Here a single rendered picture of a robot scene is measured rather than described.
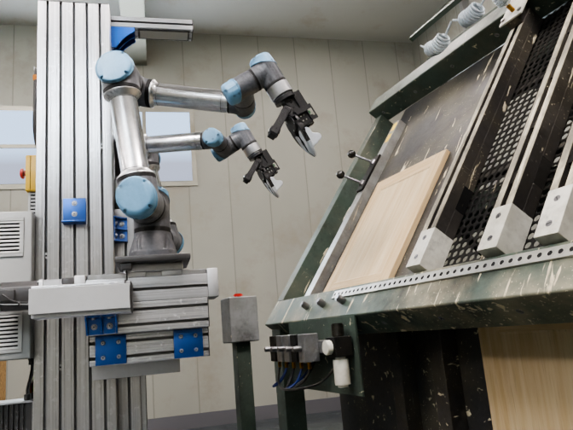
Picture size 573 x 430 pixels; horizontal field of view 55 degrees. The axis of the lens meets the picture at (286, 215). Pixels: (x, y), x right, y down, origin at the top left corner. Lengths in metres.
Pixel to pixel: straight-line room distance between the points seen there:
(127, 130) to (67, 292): 0.51
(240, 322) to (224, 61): 4.13
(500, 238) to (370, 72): 5.15
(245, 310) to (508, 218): 1.22
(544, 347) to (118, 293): 1.12
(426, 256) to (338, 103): 4.64
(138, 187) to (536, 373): 1.18
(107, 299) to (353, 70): 5.05
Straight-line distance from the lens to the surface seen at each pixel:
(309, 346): 1.81
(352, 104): 6.12
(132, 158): 1.71
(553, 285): 1.15
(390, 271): 1.74
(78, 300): 1.62
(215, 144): 2.28
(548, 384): 1.52
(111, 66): 1.81
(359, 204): 2.33
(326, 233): 2.50
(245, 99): 1.78
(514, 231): 1.35
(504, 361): 1.61
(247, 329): 2.23
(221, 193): 5.45
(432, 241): 1.55
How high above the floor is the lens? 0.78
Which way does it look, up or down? 12 degrees up
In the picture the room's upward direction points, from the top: 5 degrees counter-clockwise
